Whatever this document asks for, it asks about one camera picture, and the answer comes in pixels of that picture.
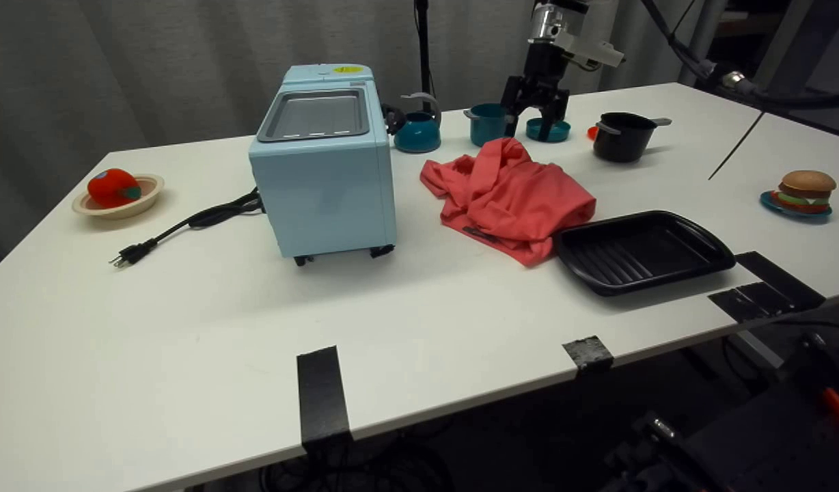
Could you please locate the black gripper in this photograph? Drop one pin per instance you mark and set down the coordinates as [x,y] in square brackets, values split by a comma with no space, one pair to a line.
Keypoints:
[546,72]

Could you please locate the red sweatshirt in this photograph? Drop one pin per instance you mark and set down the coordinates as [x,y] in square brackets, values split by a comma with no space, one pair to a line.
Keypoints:
[509,202]

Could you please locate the teal toy pot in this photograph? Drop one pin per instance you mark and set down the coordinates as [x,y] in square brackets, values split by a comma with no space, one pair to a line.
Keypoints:
[488,126]

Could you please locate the small red toy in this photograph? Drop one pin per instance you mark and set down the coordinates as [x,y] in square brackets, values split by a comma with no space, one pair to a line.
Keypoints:
[595,133]

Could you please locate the black toy pot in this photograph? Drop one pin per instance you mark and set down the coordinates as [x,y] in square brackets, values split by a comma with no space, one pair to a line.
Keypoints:
[628,139]

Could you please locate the teal toy kettle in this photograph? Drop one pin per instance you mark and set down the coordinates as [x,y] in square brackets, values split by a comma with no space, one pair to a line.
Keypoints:
[419,135]

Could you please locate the black ridged grill tray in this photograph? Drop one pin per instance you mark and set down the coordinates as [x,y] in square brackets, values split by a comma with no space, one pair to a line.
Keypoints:
[639,253]

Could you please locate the light blue toaster oven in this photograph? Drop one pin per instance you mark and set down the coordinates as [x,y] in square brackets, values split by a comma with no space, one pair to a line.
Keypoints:
[323,193]

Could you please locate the small black tape piece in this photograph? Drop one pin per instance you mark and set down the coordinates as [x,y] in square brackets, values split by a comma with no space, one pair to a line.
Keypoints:
[588,351]

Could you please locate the small blue plate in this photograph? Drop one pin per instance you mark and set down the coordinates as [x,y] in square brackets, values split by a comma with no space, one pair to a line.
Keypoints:
[774,208]

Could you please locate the toy hamburger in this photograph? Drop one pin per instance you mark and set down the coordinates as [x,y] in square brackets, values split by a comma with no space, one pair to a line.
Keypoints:
[805,189]

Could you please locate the wide black tape patch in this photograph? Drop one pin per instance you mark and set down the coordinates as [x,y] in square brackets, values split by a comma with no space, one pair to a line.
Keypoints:
[768,290]

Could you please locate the long black tape strip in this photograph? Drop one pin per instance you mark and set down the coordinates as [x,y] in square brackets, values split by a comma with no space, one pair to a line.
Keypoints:
[323,397]

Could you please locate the red fruit on plate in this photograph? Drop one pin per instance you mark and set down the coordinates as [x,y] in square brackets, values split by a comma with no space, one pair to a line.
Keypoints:
[145,202]

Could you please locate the red toy tomato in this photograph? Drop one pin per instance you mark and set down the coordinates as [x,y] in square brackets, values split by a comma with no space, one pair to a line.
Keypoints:
[113,187]

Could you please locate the black camera tripod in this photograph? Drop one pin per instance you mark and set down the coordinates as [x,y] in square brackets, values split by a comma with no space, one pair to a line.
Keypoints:
[421,44]

